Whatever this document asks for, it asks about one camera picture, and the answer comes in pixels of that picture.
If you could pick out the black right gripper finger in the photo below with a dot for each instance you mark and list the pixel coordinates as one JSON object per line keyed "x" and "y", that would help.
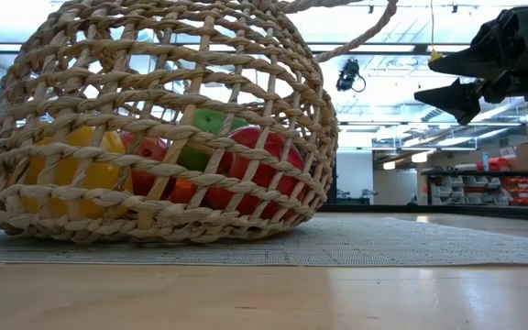
{"x": 461, "y": 98}
{"x": 479, "y": 62}

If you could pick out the large red apple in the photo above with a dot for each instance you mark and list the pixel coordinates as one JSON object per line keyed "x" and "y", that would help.
{"x": 264, "y": 176}

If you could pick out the green apple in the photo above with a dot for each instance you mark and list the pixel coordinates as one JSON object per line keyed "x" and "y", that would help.
{"x": 209, "y": 121}

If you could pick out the small orange fruit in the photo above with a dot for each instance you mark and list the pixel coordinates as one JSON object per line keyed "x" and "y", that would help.
{"x": 183, "y": 192}

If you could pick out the red streaked apple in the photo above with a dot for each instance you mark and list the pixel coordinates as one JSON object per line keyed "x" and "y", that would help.
{"x": 147, "y": 149}

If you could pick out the yellow bell pepper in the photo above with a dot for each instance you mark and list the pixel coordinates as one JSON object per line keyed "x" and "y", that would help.
{"x": 99, "y": 176}

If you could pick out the yellow hanging plug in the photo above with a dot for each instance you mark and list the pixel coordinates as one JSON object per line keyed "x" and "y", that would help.
{"x": 435, "y": 57}

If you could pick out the red container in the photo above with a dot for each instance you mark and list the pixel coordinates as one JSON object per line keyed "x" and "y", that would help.
{"x": 498, "y": 163}

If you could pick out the shelf with storage bins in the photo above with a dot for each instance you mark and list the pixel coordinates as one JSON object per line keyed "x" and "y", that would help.
{"x": 475, "y": 188}

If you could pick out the grey woven placemat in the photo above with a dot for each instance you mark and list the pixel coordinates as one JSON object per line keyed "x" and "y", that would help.
{"x": 383, "y": 243}

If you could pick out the black hanging camera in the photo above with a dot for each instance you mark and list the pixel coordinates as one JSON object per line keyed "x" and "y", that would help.
{"x": 348, "y": 73}

